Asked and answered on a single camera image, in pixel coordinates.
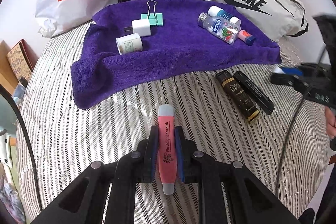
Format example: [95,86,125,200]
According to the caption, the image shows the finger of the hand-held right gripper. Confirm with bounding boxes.
[270,67,309,88]
[313,13,336,62]

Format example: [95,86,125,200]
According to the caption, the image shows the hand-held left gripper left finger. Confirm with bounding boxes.
[31,126,159,224]

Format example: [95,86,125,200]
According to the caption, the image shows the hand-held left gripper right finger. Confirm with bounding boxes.
[175,126,302,224]

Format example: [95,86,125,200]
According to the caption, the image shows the pink flashlight earpick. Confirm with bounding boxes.
[157,104,176,195]

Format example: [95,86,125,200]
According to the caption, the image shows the small blue capped jar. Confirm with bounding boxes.
[238,29,256,45]

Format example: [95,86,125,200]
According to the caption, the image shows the black and gold tube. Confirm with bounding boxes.
[216,70,261,124]

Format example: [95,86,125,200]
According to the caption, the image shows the clear plastic bottle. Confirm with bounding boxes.
[198,12,241,45]

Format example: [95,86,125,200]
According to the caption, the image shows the blue and white bottle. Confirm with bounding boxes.
[208,6,241,26]

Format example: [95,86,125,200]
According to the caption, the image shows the small white jar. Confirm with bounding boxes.
[115,33,143,55]

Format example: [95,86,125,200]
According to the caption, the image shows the white charger plug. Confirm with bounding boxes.
[124,19,153,38]

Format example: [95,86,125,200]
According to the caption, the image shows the green binder clip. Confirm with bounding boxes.
[140,0,164,26]

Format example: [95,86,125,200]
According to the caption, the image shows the person's right hand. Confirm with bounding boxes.
[325,106,336,139]

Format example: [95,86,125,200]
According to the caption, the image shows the striped bedsheet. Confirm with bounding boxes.
[16,22,331,224]

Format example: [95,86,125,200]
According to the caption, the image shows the purple towel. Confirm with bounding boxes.
[71,0,282,110]

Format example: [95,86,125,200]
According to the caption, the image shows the white plush toy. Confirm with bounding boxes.
[0,132,13,168]

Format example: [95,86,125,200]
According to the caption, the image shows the pale green bin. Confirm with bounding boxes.
[0,97,20,132]

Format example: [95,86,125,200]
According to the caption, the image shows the multicoloured cloth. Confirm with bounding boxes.
[0,174,25,224]

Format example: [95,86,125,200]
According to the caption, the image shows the brown patterned book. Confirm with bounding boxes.
[6,40,40,83]

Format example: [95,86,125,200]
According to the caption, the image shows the light wooden furniture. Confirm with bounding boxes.
[0,40,16,98]

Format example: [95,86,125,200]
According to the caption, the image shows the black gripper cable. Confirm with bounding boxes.
[277,97,307,172]
[0,84,42,216]

